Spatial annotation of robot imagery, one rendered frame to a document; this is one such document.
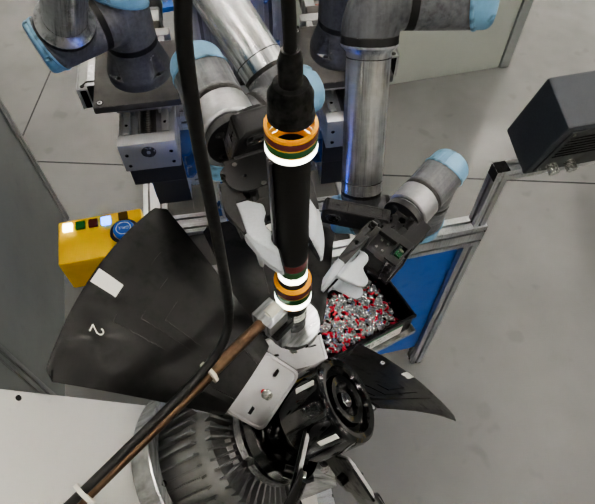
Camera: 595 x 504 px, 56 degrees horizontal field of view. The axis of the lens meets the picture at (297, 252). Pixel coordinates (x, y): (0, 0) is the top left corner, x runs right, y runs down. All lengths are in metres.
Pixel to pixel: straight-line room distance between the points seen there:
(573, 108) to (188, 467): 0.89
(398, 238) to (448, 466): 1.26
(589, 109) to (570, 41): 2.42
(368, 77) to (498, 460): 1.48
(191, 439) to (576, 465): 1.60
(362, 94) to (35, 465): 0.72
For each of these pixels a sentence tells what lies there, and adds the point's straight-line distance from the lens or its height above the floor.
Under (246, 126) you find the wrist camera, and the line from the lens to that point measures 0.55.
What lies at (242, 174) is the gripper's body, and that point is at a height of 1.49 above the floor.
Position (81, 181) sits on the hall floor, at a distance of 2.72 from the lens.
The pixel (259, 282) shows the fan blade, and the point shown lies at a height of 1.19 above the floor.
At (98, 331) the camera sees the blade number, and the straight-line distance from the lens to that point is 0.64.
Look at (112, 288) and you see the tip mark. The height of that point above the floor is 1.41.
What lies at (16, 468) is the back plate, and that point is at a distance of 0.77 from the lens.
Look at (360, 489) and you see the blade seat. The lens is 0.81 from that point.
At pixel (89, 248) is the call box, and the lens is 1.12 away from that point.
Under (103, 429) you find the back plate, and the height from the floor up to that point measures 1.18.
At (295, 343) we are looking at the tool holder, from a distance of 0.73.
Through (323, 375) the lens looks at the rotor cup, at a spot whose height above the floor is 1.26.
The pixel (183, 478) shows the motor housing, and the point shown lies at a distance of 0.83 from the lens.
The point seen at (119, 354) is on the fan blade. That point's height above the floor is 1.37.
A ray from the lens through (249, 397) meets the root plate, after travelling 0.74.
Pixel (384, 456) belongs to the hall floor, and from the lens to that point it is 2.02.
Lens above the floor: 1.95
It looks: 57 degrees down
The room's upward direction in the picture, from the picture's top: straight up
